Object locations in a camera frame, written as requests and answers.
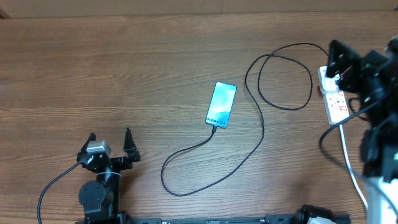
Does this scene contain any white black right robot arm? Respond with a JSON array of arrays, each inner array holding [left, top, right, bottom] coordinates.
[[318, 37, 397, 223]]

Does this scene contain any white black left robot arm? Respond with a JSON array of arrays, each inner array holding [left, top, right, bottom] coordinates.
[[37, 128, 141, 224]]

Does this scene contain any white charger plug adapter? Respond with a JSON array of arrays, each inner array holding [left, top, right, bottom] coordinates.
[[320, 76, 340, 94]]

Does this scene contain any black charger cable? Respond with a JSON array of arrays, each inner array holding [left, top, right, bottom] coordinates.
[[160, 42, 340, 197]]

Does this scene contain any white power strip cord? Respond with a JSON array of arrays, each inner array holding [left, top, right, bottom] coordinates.
[[338, 123, 374, 215]]

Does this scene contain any white power strip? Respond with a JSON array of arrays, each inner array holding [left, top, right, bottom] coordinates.
[[317, 66, 349, 125]]

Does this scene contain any Samsung Galaxy smartphone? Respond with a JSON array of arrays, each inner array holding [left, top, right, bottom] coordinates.
[[205, 82, 237, 128]]

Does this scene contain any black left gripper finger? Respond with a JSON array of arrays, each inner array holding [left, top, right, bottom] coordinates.
[[76, 133, 96, 162], [123, 128, 141, 162]]

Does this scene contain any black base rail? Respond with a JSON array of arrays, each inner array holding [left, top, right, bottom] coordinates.
[[75, 213, 352, 224]]

